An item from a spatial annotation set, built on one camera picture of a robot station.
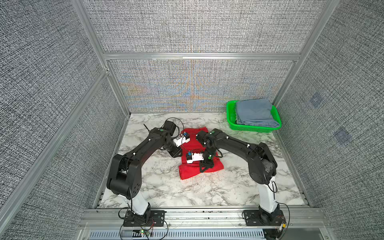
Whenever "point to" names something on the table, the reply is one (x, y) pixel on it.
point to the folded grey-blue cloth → (255, 112)
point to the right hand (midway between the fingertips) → (201, 164)
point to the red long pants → (195, 149)
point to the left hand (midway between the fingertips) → (180, 150)
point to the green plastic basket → (231, 111)
